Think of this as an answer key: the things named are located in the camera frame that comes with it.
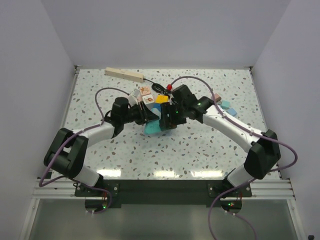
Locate pink charger plug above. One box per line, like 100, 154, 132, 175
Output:
212, 93, 222, 102

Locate yellow cube socket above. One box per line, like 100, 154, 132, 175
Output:
155, 94, 169, 104

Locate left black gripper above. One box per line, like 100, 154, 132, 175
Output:
121, 101, 159, 125

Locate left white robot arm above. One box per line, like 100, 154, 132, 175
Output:
43, 97, 159, 196

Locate white cube socket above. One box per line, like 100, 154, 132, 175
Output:
141, 94, 155, 109

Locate teal triangular power strip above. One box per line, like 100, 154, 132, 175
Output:
144, 120, 162, 135

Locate beige power strip red sockets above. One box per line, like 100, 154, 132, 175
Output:
104, 67, 144, 83

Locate dark green dragon cube socket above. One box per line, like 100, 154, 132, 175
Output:
159, 117, 177, 131

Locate pink cube socket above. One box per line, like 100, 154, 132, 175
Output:
139, 86, 151, 96

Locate blue charger plug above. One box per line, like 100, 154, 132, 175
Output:
226, 107, 238, 117

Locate black power cord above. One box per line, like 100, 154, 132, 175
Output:
143, 77, 173, 96

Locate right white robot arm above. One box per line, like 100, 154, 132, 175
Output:
159, 84, 281, 197

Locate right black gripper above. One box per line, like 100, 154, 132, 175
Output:
161, 100, 189, 127

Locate light teal charger plug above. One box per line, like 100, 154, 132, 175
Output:
220, 100, 231, 110

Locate blue cube socket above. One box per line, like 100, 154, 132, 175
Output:
151, 104, 162, 118

